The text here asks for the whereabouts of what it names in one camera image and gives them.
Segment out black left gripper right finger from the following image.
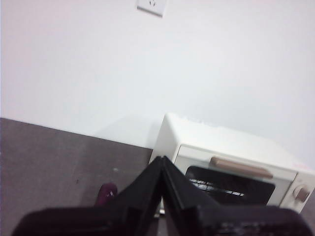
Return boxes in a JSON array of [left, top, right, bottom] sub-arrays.
[[161, 155, 315, 236]]

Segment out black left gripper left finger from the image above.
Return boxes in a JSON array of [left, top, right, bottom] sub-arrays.
[[11, 155, 162, 236]]

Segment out oven door with beige handle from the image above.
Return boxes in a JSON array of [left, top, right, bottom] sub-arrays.
[[173, 144, 298, 207]]

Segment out white toaster oven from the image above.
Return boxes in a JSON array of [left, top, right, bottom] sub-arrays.
[[149, 112, 315, 214]]

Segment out beige oven knob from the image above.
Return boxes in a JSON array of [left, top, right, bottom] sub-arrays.
[[293, 185, 310, 202]]

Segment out purple toy eggplant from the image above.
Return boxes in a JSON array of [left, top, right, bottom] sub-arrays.
[[95, 182, 118, 207]]

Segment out white wall socket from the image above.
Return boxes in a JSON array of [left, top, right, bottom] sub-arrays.
[[136, 0, 167, 18]]

